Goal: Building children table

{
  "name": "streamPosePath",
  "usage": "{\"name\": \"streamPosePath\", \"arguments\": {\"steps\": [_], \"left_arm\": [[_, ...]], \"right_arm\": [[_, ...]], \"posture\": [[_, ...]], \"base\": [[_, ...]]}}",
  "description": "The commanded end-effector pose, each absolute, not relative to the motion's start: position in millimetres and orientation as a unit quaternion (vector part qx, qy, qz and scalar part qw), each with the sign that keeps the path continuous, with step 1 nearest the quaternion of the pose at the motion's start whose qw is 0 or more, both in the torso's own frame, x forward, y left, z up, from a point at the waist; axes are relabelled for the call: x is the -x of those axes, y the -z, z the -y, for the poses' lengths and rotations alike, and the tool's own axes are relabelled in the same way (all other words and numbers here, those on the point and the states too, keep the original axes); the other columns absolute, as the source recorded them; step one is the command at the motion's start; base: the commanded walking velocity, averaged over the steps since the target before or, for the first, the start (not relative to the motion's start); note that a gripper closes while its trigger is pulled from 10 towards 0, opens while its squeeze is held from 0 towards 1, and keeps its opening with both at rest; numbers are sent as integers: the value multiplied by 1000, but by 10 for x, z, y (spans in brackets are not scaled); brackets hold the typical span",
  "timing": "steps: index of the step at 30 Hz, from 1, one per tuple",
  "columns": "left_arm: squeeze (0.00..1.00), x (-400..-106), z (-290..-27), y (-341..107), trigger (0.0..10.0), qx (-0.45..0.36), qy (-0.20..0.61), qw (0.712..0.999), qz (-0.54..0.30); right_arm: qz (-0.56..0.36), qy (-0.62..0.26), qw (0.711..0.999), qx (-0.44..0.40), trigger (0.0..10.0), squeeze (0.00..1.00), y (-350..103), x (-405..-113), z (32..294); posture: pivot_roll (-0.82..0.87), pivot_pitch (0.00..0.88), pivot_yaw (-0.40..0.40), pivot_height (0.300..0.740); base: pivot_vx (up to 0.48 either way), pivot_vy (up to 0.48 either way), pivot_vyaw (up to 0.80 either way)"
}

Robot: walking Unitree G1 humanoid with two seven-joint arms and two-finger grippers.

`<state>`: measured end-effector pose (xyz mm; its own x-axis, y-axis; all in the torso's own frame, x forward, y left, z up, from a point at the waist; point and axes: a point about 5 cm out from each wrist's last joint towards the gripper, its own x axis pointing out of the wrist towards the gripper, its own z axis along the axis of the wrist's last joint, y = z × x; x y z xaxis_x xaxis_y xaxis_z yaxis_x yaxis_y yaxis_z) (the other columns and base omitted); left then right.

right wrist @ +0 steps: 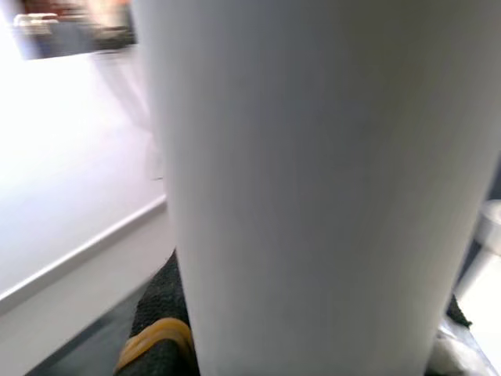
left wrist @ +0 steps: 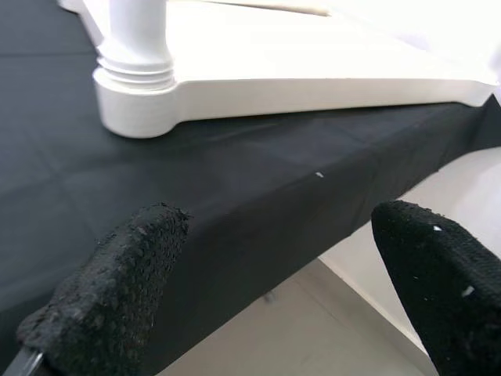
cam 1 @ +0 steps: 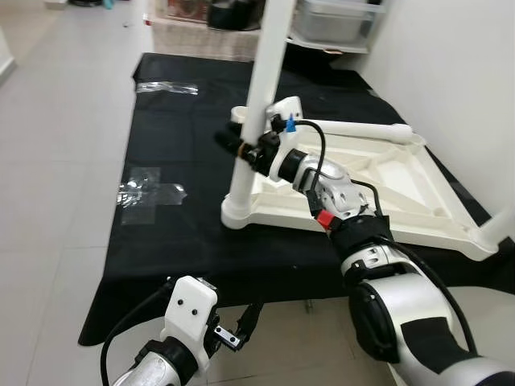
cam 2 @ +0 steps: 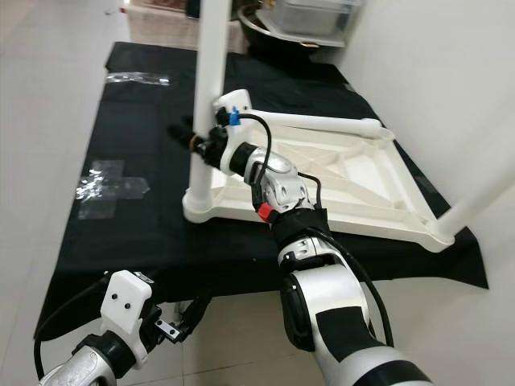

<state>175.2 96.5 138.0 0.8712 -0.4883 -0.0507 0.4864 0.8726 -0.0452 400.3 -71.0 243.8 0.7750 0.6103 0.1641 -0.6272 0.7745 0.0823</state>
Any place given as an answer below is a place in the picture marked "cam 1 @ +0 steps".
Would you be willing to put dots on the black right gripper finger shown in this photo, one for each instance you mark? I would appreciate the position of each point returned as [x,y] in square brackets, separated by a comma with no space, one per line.
[232,145]

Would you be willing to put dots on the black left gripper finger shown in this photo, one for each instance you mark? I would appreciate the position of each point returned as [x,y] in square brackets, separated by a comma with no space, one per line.
[250,322]

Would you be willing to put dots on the white plastic table top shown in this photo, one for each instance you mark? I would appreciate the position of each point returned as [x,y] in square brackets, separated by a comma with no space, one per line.
[402,185]

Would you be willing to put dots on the clear tape strip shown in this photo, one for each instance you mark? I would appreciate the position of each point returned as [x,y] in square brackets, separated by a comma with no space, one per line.
[165,87]

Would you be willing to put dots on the clear tape cross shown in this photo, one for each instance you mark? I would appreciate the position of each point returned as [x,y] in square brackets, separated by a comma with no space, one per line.
[145,193]

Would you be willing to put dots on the beige cloth covered bench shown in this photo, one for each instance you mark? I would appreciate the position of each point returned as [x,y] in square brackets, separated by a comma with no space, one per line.
[201,40]

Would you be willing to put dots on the black round bowl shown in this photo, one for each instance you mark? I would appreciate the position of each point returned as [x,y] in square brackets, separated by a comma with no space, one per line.
[322,58]

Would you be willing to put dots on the black tablecloth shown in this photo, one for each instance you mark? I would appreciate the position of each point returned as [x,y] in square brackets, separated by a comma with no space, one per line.
[161,241]

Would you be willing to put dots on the black bag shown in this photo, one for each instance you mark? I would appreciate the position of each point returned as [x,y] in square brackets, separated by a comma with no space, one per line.
[233,14]

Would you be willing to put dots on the red printed box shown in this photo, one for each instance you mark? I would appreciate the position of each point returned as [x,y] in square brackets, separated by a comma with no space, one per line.
[185,8]

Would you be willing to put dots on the clear plastic storage bin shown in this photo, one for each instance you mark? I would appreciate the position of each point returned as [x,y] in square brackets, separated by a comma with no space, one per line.
[330,20]

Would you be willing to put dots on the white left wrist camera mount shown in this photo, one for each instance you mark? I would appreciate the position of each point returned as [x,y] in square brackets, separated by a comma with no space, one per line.
[189,310]

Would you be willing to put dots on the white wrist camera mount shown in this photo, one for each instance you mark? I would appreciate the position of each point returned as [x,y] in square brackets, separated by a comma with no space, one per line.
[286,108]
[189,310]

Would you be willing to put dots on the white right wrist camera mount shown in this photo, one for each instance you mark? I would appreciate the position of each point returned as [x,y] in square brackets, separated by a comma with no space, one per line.
[286,108]

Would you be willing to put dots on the metal table frame leg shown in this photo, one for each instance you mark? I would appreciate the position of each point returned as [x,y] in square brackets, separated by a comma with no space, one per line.
[306,304]

